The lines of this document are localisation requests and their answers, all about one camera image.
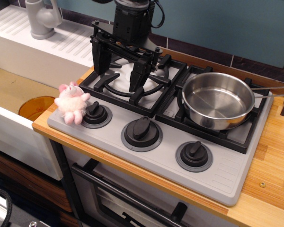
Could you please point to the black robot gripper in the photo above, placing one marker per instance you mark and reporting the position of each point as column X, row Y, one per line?
column 128, row 38

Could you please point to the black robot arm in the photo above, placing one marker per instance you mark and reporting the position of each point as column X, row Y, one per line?
column 132, row 4

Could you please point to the stainless steel pan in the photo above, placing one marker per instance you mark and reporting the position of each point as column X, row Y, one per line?
column 217, row 101

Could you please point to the black left burner grate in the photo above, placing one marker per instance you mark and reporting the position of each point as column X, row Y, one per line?
column 113, row 85

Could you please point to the black burner grate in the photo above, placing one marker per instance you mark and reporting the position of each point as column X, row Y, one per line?
column 172, row 113
column 113, row 85

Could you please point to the black left stove knob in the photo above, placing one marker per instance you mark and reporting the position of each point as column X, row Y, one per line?
column 97, row 116

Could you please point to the black stove knob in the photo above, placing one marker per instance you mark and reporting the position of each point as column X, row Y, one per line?
column 194, row 156
column 141, row 135
column 97, row 116

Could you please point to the pink plush toy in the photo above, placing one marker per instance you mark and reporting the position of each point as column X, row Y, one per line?
column 72, row 103

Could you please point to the black middle stove knob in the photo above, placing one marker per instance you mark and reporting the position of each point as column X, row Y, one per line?
column 141, row 135

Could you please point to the grey toy faucet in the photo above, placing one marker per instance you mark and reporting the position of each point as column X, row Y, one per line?
column 43, row 21

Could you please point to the white toy sink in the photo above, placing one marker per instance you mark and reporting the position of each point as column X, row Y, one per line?
column 32, row 68

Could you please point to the orange plastic bowl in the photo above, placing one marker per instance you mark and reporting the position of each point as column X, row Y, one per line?
column 34, row 107

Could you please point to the black right burner grate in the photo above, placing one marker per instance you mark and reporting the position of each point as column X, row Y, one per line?
column 172, row 113

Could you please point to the black right stove knob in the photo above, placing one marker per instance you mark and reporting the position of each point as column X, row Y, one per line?
column 194, row 156

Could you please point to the grey toy stove top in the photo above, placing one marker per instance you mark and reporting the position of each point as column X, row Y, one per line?
column 222, row 181

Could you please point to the toy oven door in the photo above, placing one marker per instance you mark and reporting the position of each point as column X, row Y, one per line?
column 120, row 200

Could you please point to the black oven door handle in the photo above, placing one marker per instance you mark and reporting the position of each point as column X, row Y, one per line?
column 126, row 197

